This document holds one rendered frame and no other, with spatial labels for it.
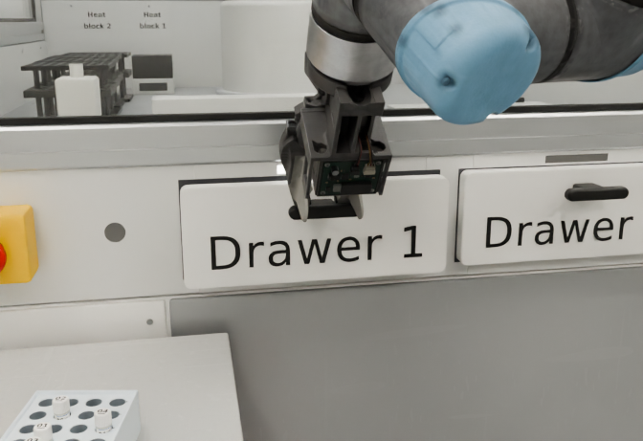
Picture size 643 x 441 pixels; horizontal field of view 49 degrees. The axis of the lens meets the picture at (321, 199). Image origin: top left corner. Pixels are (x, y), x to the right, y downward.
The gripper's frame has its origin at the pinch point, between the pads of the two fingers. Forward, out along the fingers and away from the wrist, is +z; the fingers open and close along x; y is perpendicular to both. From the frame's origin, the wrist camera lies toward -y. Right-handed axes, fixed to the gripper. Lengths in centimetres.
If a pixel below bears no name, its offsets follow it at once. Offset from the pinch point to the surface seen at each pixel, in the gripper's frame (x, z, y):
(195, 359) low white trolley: -13.7, 10.5, 11.5
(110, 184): -21.6, 1.4, -4.7
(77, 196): -25.1, 2.3, -4.0
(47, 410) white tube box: -25.3, -0.3, 20.8
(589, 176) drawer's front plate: 32.3, 1.1, -2.6
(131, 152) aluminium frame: -19.2, -1.5, -6.4
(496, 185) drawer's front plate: 20.7, 1.6, -2.3
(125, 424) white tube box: -19.2, -1.4, 23.1
